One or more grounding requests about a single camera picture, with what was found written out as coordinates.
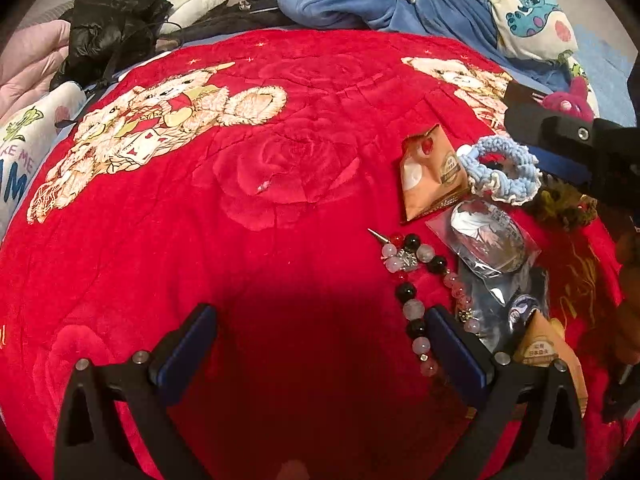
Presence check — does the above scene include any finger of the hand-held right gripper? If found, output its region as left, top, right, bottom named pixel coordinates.
left=502, top=102, right=640, bottom=206
left=602, top=355, right=640, bottom=422

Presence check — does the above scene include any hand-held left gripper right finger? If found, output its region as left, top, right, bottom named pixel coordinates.
left=425, top=305, right=588, bottom=480

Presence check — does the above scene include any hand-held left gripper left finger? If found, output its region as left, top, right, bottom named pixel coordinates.
left=54, top=304, right=218, bottom=480

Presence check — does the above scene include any dark brown cardboard box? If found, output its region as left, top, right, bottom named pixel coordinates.
left=506, top=81, right=551, bottom=108

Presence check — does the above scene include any bead bracelet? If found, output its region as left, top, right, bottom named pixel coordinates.
left=367, top=227, right=483, bottom=378

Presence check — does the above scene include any blue scrunchie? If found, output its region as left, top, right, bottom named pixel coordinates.
left=457, top=135, right=543, bottom=206

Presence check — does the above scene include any magenta plush toy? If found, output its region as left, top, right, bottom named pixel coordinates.
left=542, top=76, right=596, bottom=122

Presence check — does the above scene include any small badge in clear packet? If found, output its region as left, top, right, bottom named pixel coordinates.
left=457, top=265, right=551, bottom=356

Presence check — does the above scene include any brown triangular snack packet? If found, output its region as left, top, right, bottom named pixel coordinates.
left=399, top=124, right=471, bottom=225
left=512, top=310, right=588, bottom=411

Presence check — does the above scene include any large badge in clear packet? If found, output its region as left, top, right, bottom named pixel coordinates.
left=425, top=199, right=542, bottom=276

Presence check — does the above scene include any red printed blanket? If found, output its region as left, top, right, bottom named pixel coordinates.
left=0, top=27, right=640, bottom=480

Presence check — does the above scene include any white cartoon lettered pillow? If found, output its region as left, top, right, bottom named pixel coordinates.
left=0, top=80, right=86, bottom=231

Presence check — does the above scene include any black jacket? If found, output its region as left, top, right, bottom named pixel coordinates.
left=50, top=0, right=173, bottom=91

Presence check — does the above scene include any dark cloth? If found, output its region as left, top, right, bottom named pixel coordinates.
left=160, top=0, right=296, bottom=46

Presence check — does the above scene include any olive and brown hair tie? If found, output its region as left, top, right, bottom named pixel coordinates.
left=527, top=180, right=599, bottom=233

